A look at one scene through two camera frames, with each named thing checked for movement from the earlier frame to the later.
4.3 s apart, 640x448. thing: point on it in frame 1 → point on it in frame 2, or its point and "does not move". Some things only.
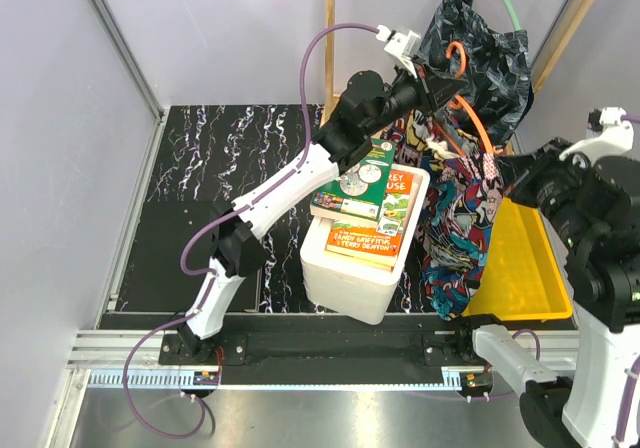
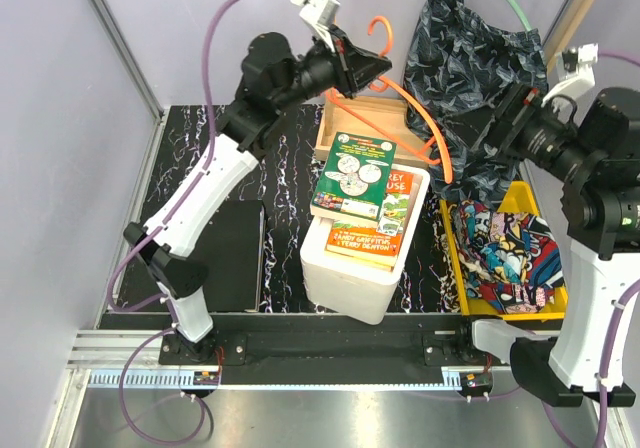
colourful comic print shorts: (462, 188) → (512, 259)
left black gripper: (432, 89) → (355, 67)
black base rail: (297, 341) does not move
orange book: (377, 244) does not move
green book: (359, 193) does not move
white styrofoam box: (353, 289) does not move
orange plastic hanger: (458, 99) → (437, 150)
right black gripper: (520, 173) → (519, 104)
